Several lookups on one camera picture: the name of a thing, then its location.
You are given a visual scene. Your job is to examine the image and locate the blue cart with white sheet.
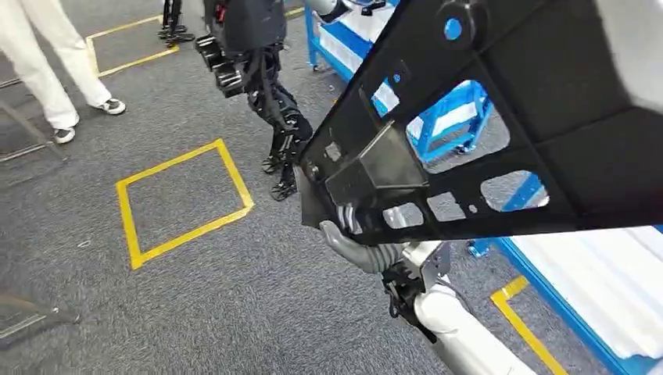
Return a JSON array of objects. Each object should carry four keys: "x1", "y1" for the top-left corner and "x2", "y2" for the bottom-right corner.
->
[{"x1": 464, "y1": 171, "x2": 663, "y2": 375}]

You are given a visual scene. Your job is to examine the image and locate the grey metal frame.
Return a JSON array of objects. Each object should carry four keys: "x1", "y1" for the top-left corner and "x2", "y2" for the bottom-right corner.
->
[
  {"x1": 0, "y1": 99, "x2": 69, "y2": 165},
  {"x1": 0, "y1": 294, "x2": 82, "y2": 354}
]

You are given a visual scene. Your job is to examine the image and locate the black humanoid robot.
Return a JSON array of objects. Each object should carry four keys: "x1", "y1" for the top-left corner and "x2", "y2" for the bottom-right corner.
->
[{"x1": 194, "y1": 0, "x2": 315, "y2": 203}]

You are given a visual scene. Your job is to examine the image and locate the black robot legs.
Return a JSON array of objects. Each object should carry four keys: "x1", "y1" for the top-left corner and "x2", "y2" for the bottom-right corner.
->
[{"x1": 157, "y1": 0, "x2": 196, "y2": 48}]

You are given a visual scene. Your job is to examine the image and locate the black cable bundle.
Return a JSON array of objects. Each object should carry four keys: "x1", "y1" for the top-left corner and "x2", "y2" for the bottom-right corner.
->
[{"x1": 382, "y1": 260, "x2": 439, "y2": 345}]

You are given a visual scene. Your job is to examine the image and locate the yellow floor tape square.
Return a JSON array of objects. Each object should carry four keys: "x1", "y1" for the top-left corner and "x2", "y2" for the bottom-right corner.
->
[
  {"x1": 114, "y1": 137, "x2": 256, "y2": 272},
  {"x1": 84, "y1": 13, "x2": 181, "y2": 79},
  {"x1": 489, "y1": 275, "x2": 570, "y2": 375}
]

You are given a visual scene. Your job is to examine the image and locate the blue cart with white panels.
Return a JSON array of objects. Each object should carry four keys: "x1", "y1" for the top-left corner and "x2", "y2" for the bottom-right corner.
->
[{"x1": 304, "y1": 0, "x2": 494, "y2": 165}]

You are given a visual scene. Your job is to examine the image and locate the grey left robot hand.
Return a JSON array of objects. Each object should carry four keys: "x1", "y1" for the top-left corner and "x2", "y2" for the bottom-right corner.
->
[{"x1": 318, "y1": 203, "x2": 406, "y2": 275}]

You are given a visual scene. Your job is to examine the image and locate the large black perforated panel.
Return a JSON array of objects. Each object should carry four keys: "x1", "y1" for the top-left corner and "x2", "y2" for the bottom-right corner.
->
[{"x1": 292, "y1": 0, "x2": 663, "y2": 248}]

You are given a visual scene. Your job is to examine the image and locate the person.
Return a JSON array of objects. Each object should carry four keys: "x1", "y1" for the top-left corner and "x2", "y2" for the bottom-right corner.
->
[{"x1": 0, "y1": 0, "x2": 127, "y2": 145}]

